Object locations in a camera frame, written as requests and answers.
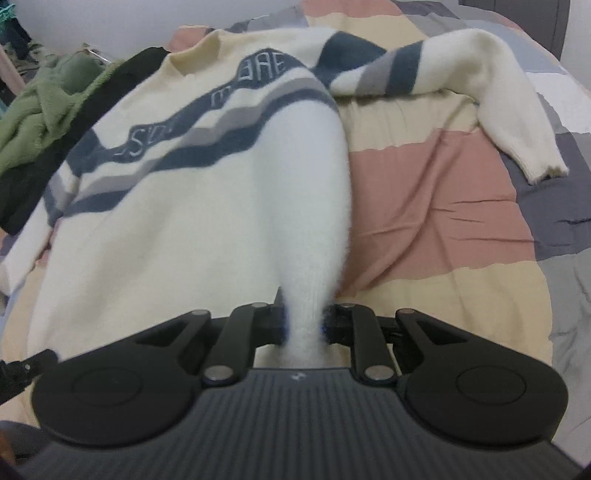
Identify patchwork blanket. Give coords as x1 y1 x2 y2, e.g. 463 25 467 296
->
0 0 591 444

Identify green fleece jacket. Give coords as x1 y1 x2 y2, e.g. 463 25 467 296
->
0 44 125 176

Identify grey door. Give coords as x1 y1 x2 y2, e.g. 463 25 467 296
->
459 0 574 62

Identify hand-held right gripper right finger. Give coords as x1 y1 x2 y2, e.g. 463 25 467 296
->
323 303 455 386

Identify black garment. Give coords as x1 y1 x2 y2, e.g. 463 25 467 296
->
0 46 172 236

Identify cream sweater with blue stripes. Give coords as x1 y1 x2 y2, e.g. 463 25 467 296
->
0 25 570 370

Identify beige hanging trousers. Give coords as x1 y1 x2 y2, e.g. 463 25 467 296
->
0 44 25 109

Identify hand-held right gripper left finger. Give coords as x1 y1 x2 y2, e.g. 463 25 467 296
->
136 302 287 386

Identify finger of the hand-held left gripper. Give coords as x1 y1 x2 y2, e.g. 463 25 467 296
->
0 349 59 407

